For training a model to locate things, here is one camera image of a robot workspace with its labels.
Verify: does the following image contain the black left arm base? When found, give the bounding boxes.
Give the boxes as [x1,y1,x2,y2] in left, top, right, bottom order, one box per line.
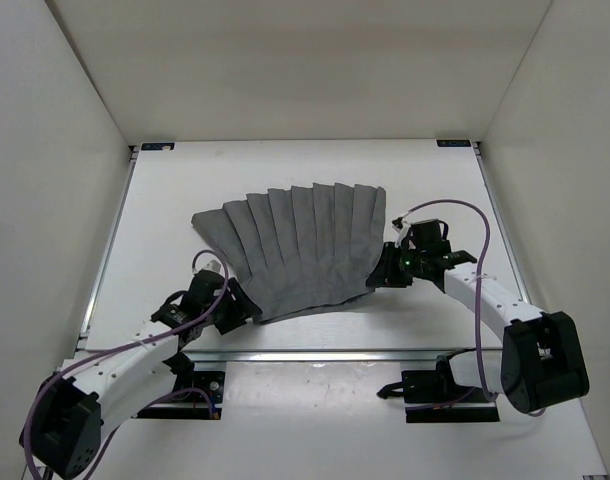
[136,353,226,421]

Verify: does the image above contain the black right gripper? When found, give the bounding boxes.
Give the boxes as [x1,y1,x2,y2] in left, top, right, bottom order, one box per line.
[366,242,426,288]

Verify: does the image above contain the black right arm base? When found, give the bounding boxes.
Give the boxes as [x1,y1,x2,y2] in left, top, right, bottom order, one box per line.
[377,355,500,424]

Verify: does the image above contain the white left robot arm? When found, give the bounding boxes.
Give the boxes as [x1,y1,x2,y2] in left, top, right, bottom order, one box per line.
[19,269,262,479]

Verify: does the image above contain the blue label corner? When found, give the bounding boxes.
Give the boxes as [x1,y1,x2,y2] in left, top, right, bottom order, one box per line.
[140,142,175,151]
[436,139,471,148]

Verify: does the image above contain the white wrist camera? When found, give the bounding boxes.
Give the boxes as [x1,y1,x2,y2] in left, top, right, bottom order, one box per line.
[392,213,413,250]
[202,260,222,274]

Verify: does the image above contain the grey pleated skirt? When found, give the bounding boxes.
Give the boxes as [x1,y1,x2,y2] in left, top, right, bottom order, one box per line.
[191,183,386,324]

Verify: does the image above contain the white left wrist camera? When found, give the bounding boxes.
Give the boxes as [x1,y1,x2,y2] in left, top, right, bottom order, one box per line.
[202,260,222,274]

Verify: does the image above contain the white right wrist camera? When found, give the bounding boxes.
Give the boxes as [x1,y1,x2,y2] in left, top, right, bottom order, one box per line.
[392,213,413,250]

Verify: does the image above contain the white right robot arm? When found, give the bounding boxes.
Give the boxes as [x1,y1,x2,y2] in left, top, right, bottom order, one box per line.
[368,219,590,415]

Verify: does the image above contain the blue label left corner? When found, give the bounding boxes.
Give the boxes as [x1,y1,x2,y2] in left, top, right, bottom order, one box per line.
[140,142,175,151]

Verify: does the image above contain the blue label right corner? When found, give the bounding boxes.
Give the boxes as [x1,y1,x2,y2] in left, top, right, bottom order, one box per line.
[436,139,471,148]

